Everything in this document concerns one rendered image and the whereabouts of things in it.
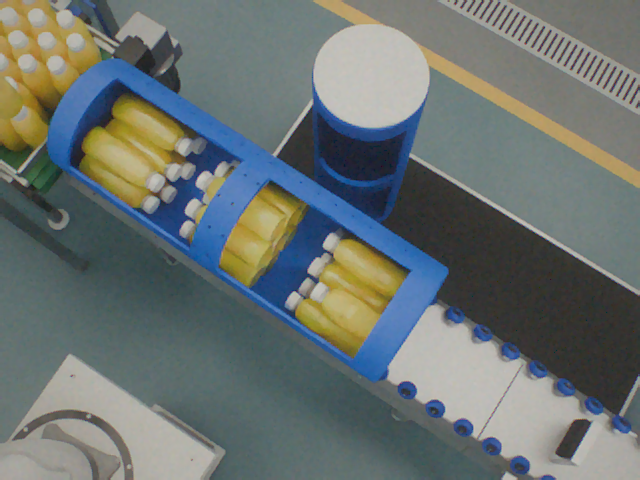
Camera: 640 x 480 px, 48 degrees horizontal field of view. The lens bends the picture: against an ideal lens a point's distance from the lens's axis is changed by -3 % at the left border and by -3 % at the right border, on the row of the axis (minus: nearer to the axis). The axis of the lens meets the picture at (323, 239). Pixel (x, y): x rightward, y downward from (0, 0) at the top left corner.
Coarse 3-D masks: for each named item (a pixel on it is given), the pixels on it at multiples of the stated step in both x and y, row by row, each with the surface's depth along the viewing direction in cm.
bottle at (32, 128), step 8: (32, 112) 172; (16, 120) 169; (24, 120) 170; (32, 120) 171; (40, 120) 174; (16, 128) 172; (24, 128) 171; (32, 128) 173; (40, 128) 175; (48, 128) 179; (24, 136) 175; (32, 136) 175; (40, 136) 177; (32, 144) 179
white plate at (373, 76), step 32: (352, 32) 180; (384, 32) 180; (320, 64) 178; (352, 64) 178; (384, 64) 178; (416, 64) 178; (320, 96) 176; (352, 96) 175; (384, 96) 175; (416, 96) 175
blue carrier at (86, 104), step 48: (96, 96) 154; (144, 96) 156; (48, 144) 159; (240, 144) 155; (96, 192) 163; (192, 192) 177; (240, 192) 148; (192, 240) 152; (384, 240) 150; (240, 288) 155; (288, 288) 170; (432, 288) 145; (384, 336) 143
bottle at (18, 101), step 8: (0, 80) 146; (0, 88) 147; (8, 88) 150; (0, 96) 148; (8, 96) 151; (16, 96) 155; (0, 104) 151; (8, 104) 152; (16, 104) 155; (0, 112) 154; (8, 112) 155; (16, 112) 157
